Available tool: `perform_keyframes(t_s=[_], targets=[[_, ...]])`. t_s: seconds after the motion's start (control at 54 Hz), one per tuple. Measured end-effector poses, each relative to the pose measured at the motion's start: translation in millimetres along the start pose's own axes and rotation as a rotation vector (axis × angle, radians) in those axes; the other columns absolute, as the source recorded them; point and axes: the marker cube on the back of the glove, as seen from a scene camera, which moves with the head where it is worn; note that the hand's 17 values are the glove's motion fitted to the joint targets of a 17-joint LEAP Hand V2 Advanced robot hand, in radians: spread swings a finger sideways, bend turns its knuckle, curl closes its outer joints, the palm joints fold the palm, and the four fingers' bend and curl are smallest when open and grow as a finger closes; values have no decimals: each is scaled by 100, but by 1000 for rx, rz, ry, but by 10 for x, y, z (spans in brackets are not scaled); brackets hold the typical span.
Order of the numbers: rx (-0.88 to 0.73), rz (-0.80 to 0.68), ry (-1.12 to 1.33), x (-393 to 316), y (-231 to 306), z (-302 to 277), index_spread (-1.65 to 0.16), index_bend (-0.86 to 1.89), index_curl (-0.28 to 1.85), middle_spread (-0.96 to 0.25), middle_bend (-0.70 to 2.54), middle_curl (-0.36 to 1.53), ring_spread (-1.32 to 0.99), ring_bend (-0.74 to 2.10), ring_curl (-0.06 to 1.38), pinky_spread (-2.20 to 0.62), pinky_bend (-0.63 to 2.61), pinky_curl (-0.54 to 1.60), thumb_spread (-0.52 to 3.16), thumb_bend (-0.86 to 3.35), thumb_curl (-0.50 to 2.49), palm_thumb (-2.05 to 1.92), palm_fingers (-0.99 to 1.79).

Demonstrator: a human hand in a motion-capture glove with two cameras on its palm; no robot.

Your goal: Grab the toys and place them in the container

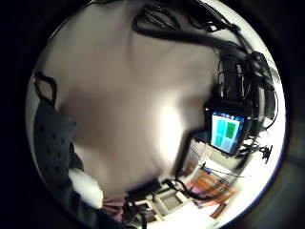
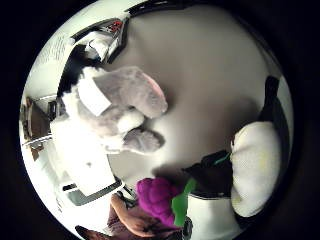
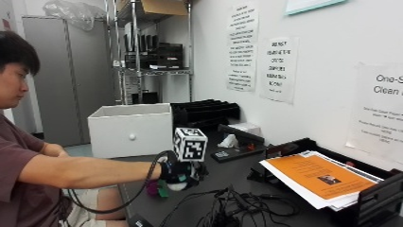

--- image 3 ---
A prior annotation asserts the black glove cable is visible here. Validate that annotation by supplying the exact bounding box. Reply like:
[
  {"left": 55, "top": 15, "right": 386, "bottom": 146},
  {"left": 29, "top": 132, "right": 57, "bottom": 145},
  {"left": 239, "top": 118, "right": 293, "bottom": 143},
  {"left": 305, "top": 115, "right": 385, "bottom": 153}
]
[{"left": 65, "top": 149, "right": 178, "bottom": 216}]

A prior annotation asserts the purple green white soft toy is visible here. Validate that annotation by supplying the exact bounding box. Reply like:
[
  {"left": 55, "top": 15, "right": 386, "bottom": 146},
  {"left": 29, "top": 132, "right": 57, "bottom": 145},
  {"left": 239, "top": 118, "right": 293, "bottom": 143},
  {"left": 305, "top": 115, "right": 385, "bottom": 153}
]
[{"left": 144, "top": 175, "right": 188, "bottom": 199}]

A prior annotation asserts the black desk tray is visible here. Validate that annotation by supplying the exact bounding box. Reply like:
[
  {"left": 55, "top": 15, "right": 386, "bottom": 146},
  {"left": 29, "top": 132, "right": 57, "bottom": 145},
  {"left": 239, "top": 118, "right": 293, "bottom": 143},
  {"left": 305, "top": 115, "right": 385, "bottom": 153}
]
[{"left": 209, "top": 124, "right": 267, "bottom": 164}]

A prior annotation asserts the cardboard box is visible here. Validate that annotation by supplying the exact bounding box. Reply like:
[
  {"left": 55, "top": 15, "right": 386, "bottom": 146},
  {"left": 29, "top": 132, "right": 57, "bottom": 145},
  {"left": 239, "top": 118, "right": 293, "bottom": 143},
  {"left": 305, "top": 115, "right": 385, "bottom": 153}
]
[{"left": 115, "top": 0, "right": 188, "bottom": 17}]

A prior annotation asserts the orange paper sheet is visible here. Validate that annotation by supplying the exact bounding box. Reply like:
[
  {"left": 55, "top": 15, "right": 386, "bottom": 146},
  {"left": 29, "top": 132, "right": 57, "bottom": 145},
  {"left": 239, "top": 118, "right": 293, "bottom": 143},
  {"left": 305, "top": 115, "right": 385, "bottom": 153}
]
[{"left": 265, "top": 154, "right": 377, "bottom": 201}]

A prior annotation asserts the grey cabinet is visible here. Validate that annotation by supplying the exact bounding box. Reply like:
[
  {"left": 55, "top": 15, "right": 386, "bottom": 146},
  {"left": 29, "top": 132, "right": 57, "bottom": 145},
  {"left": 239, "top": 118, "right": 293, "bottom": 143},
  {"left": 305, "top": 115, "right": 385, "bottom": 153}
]
[{"left": 21, "top": 15, "right": 116, "bottom": 148}]

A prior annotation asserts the metal wire shelf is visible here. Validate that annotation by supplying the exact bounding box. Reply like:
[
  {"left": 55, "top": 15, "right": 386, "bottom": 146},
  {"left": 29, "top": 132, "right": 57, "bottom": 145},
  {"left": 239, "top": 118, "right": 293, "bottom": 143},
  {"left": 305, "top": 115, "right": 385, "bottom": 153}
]
[{"left": 104, "top": 0, "right": 195, "bottom": 106}]

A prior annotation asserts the white marker cube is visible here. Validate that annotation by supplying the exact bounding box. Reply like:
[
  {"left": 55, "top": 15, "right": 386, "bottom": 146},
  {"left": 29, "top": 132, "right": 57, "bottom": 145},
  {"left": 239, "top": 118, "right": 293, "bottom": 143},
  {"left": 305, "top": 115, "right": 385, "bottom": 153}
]
[{"left": 172, "top": 127, "right": 208, "bottom": 163}]

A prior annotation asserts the small white plastic piece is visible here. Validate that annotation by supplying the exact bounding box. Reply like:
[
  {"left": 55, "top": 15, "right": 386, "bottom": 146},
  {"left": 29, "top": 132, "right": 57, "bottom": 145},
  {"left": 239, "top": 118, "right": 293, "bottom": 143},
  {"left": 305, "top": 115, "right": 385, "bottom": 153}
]
[{"left": 216, "top": 133, "right": 239, "bottom": 149}]

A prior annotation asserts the teal framed board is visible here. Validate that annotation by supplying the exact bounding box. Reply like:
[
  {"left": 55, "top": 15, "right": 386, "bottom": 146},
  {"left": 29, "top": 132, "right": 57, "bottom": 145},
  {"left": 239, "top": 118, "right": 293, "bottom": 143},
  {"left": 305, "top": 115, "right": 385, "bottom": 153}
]
[{"left": 284, "top": 0, "right": 346, "bottom": 16}]

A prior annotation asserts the short printed wall notice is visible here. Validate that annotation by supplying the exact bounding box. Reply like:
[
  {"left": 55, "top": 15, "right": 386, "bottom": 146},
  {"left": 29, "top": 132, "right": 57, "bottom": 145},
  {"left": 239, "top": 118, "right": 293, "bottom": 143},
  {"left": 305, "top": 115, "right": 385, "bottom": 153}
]
[{"left": 257, "top": 37, "right": 299, "bottom": 105}]

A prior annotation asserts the stack of white papers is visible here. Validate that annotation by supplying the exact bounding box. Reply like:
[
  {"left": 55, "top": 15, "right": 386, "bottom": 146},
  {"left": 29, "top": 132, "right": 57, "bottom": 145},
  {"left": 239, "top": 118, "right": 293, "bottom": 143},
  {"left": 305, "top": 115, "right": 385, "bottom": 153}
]
[{"left": 257, "top": 149, "right": 384, "bottom": 212}]

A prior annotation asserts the row of black binders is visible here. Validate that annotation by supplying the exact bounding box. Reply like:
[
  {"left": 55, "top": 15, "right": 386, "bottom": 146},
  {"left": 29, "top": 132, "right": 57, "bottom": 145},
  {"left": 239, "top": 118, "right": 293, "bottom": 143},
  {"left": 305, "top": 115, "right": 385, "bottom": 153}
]
[{"left": 122, "top": 22, "right": 184, "bottom": 71}]

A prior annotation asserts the large printed wall notice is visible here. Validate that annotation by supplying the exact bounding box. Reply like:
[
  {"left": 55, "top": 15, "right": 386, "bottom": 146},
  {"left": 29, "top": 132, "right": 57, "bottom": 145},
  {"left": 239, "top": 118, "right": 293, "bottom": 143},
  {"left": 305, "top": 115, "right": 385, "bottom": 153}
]
[{"left": 344, "top": 61, "right": 403, "bottom": 166}]

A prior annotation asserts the black paper tray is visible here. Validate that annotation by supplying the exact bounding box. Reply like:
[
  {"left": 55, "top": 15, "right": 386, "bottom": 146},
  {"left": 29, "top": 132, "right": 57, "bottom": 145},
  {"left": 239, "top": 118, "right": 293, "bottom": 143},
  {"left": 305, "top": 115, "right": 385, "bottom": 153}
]
[{"left": 245, "top": 137, "right": 403, "bottom": 227}]

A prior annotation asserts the tall printed wall notice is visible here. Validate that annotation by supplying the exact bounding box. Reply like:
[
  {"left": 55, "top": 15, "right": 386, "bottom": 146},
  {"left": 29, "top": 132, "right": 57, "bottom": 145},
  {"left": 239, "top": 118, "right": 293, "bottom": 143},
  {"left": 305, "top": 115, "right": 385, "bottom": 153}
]
[{"left": 224, "top": 2, "right": 260, "bottom": 93}]

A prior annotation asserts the black file sorter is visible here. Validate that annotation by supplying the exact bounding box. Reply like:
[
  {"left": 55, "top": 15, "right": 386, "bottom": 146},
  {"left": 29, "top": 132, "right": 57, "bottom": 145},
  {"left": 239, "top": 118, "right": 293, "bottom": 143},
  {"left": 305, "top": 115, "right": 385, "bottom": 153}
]
[{"left": 170, "top": 98, "right": 241, "bottom": 131}]

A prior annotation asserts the the person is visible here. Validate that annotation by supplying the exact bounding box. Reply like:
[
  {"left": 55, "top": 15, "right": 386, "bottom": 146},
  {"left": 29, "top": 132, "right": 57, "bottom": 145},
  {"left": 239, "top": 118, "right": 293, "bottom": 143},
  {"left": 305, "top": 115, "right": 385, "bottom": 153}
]
[{"left": 0, "top": 30, "right": 130, "bottom": 227}]

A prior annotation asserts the small black device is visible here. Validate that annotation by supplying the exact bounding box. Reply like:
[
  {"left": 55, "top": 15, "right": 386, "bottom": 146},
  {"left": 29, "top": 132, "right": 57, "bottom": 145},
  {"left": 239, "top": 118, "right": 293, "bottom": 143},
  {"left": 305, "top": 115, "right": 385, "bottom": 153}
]
[{"left": 127, "top": 214, "right": 154, "bottom": 227}]

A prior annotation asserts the clear plastic bag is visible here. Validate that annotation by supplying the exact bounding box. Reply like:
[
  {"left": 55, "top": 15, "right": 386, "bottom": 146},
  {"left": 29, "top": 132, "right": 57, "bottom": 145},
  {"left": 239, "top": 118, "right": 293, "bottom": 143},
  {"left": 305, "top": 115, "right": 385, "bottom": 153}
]
[{"left": 41, "top": 0, "right": 107, "bottom": 32}]

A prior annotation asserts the white drawer box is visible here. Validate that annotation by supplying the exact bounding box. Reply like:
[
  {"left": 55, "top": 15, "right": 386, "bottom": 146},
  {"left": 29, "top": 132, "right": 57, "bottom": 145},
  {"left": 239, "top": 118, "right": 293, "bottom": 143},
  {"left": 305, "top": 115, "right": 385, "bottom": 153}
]
[{"left": 86, "top": 102, "right": 174, "bottom": 159}]

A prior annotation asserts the white small box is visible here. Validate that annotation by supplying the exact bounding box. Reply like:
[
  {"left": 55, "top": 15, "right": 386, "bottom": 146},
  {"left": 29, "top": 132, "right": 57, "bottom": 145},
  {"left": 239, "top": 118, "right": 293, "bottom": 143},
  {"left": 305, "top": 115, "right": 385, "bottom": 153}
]
[{"left": 227, "top": 122, "right": 263, "bottom": 137}]

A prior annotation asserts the bundle of black cables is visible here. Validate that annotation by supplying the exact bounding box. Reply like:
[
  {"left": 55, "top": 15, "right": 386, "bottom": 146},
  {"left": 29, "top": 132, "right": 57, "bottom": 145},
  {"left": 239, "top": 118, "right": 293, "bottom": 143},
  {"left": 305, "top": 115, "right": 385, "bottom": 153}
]
[{"left": 158, "top": 184, "right": 301, "bottom": 227}]

